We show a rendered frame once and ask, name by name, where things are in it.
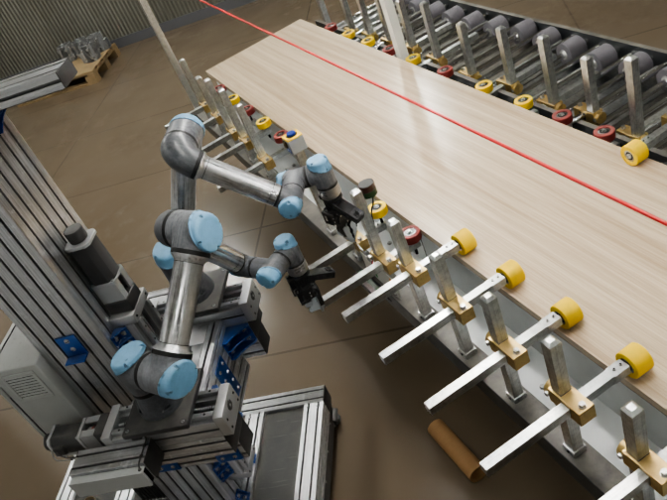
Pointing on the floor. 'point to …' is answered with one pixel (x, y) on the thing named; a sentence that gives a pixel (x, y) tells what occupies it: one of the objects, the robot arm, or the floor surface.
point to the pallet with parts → (85, 60)
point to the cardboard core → (468, 463)
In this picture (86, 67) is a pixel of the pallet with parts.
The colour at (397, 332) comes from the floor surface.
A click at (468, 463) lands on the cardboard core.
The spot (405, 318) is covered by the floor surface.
